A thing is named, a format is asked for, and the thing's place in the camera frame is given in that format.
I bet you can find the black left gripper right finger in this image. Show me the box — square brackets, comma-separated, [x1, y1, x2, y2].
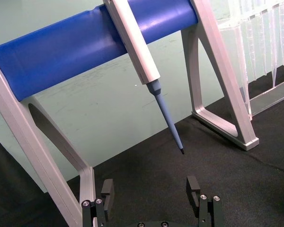
[186, 175, 223, 227]

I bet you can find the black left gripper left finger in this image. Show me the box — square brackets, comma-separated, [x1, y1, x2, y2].
[81, 178, 115, 227]

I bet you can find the black table cloth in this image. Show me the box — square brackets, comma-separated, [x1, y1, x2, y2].
[0, 85, 284, 227]

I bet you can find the clear plastic tip rack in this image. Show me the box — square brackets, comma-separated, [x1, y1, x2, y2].
[209, 0, 284, 121]

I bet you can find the grey stand with blue bar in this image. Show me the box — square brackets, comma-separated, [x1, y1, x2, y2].
[0, 0, 260, 227]

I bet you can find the white pipette with blue shaft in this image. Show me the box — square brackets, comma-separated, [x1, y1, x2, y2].
[102, 0, 186, 156]

